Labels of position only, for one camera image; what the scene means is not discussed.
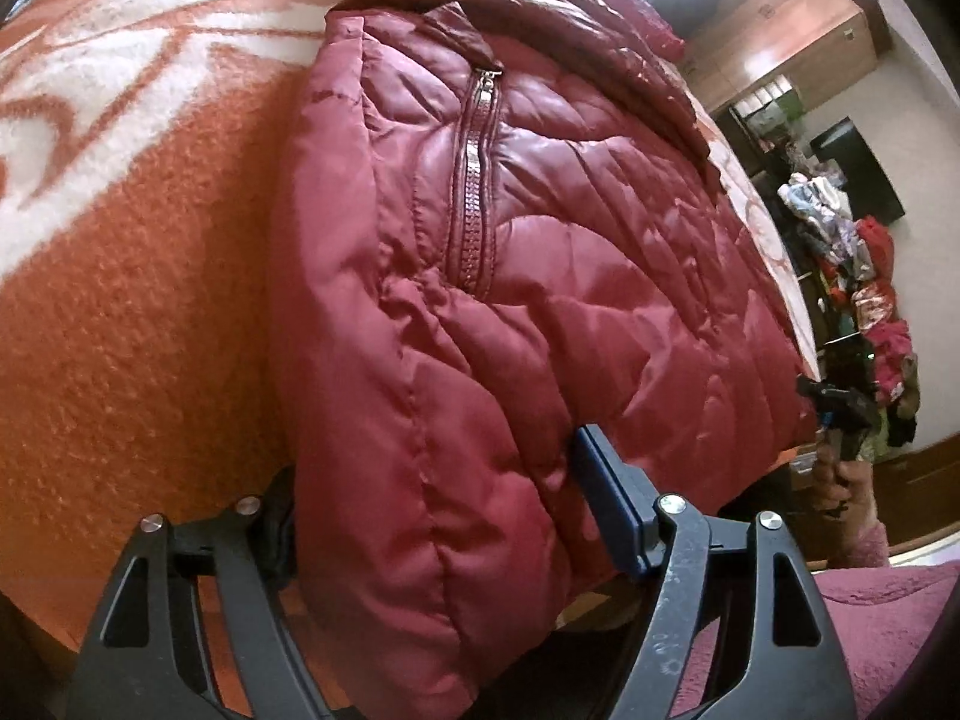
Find dark red puffer jacket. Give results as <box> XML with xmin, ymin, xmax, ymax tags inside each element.
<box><xmin>270</xmin><ymin>0</ymin><xmax>814</xmax><ymax>718</ymax></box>

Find pile of colourful clothes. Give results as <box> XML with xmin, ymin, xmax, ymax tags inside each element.
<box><xmin>778</xmin><ymin>172</ymin><xmax>921</xmax><ymax>461</ymax></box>

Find right hand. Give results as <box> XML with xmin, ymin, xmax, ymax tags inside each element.
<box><xmin>812</xmin><ymin>439</ymin><xmax>878</xmax><ymax>546</ymax></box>

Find pink fleece sleeve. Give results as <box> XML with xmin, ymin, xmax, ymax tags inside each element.
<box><xmin>672</xmin><ymin>507</ymin><xmax>958</xmax><ymax>718</ymax></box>

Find black square stool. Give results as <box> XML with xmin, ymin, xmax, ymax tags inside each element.
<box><xmin>811</xmin><ymin>117</ymin><xmax>905</xmax><ymax>226</ymax></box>

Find brown wooden wardrobe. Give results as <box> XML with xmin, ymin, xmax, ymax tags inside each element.
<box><xmin>679</xmin><ymin>0</ymin><xmax>893</xmax><ymax>114</ymax></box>

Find orange white floral blanket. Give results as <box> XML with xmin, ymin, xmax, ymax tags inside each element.
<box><xmin>0</xmin><ymin>0</ymin><xmax>824</xmax><ymax>714</ymax></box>

